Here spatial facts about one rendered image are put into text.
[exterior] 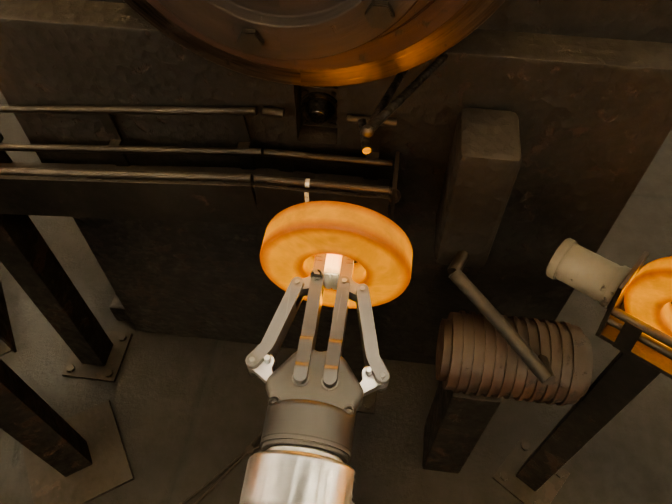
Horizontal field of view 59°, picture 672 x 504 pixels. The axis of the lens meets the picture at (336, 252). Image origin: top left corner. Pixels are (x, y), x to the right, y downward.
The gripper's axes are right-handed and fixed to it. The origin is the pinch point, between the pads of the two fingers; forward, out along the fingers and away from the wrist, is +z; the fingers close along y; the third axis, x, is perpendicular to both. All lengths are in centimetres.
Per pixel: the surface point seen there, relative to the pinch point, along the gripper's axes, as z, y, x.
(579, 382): 3.5, 35.3, -33.6
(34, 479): -12, -64, -83
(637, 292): 7.8, 36.2, -14.1
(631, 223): 77, 75, -88
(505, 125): 25.6, 18.7, -5.4
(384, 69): 20.6, 2.8, 6.0
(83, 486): -12, -53, -83
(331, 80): 20.5, -3.1, 4.0
